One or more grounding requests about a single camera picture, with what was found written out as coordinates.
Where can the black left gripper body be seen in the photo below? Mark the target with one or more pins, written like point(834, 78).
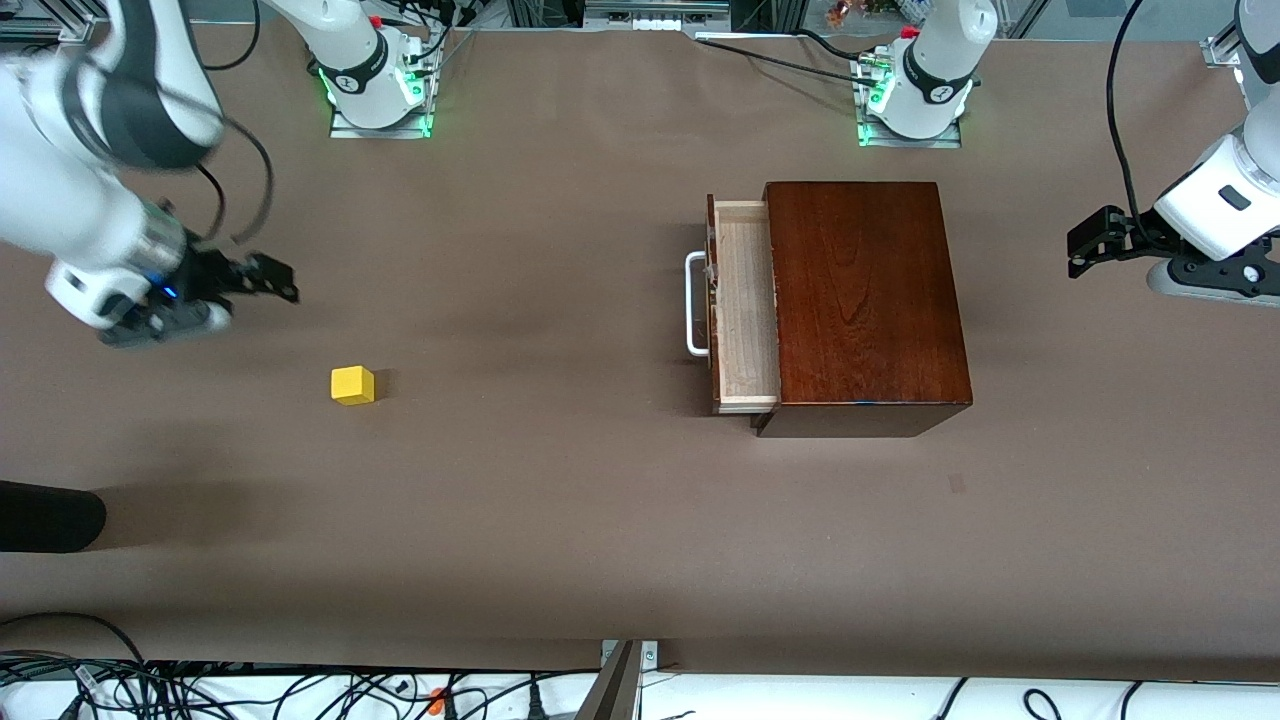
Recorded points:
point(1137, 235)

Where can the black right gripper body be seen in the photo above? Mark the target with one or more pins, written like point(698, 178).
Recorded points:
point(203, 274)

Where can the yellow block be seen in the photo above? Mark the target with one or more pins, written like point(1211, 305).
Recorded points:
point(352, 385)

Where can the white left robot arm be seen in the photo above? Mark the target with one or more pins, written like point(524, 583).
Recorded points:
point(935, 70)

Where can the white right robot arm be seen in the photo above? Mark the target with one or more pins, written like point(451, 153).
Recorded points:
point(60, 200)

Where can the dark brown wooden cabinet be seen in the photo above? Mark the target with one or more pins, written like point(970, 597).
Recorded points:
point(870, 300)

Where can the black rounded object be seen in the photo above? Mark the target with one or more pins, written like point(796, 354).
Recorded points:
point(50, 517)

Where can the orange connector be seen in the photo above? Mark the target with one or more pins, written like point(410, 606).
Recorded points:
point(437, 700)

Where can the grey box with white connectors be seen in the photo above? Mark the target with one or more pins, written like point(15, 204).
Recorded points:
point(655, 10)

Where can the black power plug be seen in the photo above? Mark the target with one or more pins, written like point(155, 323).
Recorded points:
point(535, 705)

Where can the aluminium frame rail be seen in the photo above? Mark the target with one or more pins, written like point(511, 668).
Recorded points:
point(40, 20)
point(1215, 52)

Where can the metal corner bracket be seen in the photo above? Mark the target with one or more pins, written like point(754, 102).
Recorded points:
point(650, 655)

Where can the aluminium post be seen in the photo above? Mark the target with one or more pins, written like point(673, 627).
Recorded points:
point(615, 690)

